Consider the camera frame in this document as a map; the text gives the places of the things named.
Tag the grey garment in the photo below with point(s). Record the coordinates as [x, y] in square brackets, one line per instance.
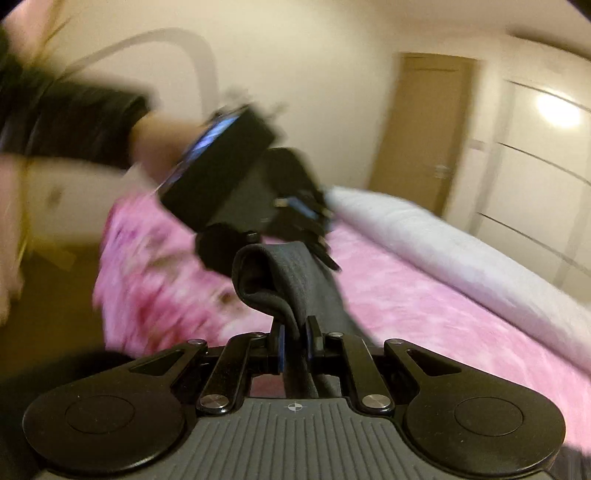
[286, 277]

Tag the pink curtain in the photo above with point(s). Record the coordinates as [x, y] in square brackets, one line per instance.
[9, 240]

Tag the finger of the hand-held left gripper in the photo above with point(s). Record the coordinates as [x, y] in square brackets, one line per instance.
[302, 205]
[325, 251]

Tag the pale quilt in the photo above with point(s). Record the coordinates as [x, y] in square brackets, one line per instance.
[452, 244]

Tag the person's left forearm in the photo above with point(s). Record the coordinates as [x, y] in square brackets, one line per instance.
[69, 120]

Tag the wooden door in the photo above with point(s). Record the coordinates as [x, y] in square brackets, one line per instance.
[420, 134]

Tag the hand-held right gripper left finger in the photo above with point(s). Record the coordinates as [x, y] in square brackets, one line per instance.
[280, 347]

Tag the white wardrobe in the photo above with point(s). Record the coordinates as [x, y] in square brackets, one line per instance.
[540, 175]

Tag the pink fluffy blanket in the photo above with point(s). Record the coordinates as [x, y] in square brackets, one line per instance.
[415, 323]

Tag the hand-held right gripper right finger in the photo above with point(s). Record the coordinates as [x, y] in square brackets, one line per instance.
[309, 347]

